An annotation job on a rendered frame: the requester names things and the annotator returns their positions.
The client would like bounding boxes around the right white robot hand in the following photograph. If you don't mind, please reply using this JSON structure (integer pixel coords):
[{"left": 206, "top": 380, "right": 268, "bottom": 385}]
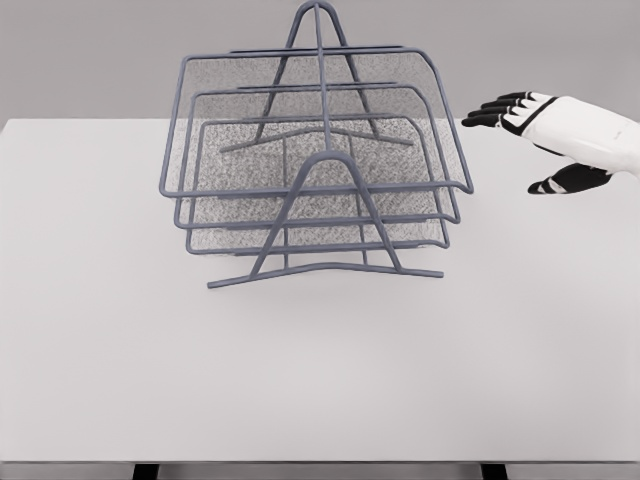
[{"left": 460, "top": 91, "right": 626, "bottom": 197}]

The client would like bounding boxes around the medium grey mesh tray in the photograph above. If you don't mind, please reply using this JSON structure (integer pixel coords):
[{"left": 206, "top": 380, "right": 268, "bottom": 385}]
[{"left": 173, "top": 81, "right": 462, "bottom": 232}]

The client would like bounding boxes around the large grey mesh tray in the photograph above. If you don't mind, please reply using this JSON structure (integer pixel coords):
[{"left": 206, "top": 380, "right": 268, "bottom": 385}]
[{"left": 158, "top": 45, "right": 475, "bottom": 202}]

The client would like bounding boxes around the small grey mesh tray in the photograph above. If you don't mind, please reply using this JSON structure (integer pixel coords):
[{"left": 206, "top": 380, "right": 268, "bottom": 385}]
[{"left": 185, "top": 116, "right": 450, "bottom": 257}]

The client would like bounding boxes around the grey wire rack frame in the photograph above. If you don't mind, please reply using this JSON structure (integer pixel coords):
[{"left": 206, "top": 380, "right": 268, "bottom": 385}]
[{"left": 206, "top": 0, "right": 446, "bottom": 292}]

